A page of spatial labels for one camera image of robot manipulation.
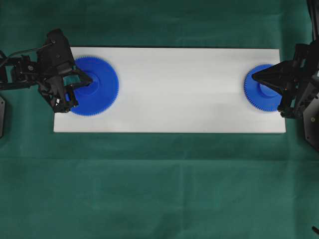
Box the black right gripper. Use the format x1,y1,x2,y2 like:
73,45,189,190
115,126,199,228
251,42,319,119

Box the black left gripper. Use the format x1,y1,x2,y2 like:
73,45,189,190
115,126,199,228
36,28,93,113

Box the large blue gear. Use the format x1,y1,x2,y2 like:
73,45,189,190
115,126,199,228
71,56,119,117

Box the small blue gear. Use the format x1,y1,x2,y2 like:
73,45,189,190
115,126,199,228
243,64,282,112

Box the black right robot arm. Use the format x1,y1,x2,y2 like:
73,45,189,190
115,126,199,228
252,0,319,119

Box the white board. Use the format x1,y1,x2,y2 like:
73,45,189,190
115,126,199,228
53,46,286,133

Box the green table cloth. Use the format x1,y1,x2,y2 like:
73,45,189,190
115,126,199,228
0,0,319,239

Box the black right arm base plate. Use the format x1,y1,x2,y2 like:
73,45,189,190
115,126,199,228
303,94,319,152

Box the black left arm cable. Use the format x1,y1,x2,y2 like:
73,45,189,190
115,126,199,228
0,42,55,65

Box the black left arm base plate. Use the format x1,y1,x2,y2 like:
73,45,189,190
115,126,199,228
0,97,5,138

